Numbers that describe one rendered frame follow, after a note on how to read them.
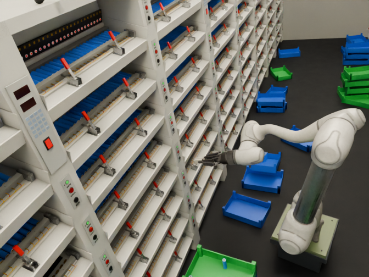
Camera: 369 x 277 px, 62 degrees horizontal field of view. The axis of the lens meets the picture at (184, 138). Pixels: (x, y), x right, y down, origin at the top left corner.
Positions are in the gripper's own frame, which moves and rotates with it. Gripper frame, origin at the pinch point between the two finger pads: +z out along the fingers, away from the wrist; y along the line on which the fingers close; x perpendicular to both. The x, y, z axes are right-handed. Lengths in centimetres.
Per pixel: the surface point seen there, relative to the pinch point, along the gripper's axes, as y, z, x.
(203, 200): 7.6, 16.4, -42.2
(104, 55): -48, -13, 87
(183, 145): -2.1, 4.7, 13.6
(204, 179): 10.4, 9.8, -25.1
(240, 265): -54, -33, -26
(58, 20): -50, -3, 104
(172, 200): -30.1, 8.2, -5.1
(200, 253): -54, -14, -19
